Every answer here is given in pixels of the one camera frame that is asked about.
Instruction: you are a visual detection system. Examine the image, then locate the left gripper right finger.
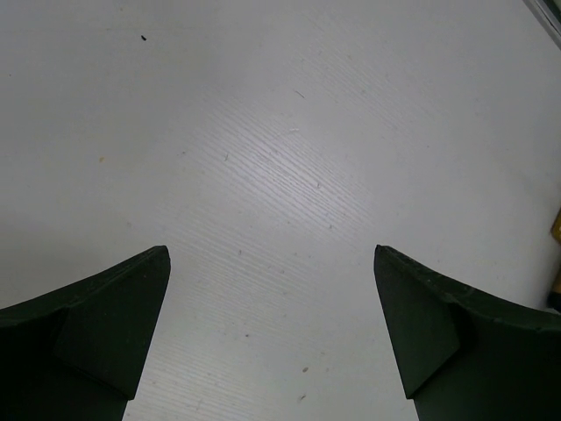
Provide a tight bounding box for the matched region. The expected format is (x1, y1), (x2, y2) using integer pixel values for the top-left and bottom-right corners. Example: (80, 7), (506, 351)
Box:
(373, 245), (560, 420)

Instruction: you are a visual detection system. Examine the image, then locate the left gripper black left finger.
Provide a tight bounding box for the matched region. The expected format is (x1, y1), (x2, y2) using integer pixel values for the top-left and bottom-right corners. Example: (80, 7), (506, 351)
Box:
(1, 246), (170, 420)

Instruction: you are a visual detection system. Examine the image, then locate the orange blue pasta bag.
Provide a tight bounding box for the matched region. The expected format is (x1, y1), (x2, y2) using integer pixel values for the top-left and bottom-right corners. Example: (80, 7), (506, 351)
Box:
(546, 211), (561, 313)

